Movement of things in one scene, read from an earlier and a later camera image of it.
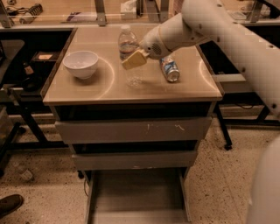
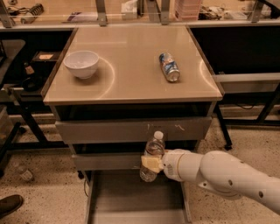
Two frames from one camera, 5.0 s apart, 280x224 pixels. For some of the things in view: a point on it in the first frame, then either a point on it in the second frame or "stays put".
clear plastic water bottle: x=128 y=45 to x=155 y=147
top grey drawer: x=186 y=129 stays put
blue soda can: x=170 y=68 stays put
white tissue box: x=129 y=10 stays put
